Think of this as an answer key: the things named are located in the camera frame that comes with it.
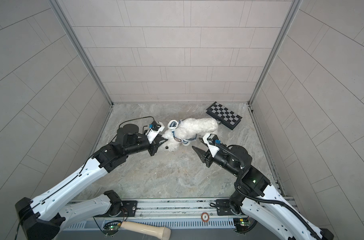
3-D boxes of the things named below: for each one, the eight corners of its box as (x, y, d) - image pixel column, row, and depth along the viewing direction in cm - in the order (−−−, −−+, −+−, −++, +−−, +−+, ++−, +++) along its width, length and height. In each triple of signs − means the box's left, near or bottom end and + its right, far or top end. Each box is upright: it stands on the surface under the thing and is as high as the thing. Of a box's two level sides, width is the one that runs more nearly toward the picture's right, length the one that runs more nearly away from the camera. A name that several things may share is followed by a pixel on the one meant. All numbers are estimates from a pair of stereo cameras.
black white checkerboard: (204, 113, 112) (205, 110, 109) (214, 104, 118) (215, 101, 116) (233, 132, 102) (234, 129, 99) (242, 121, 108) (244, 118, 105)
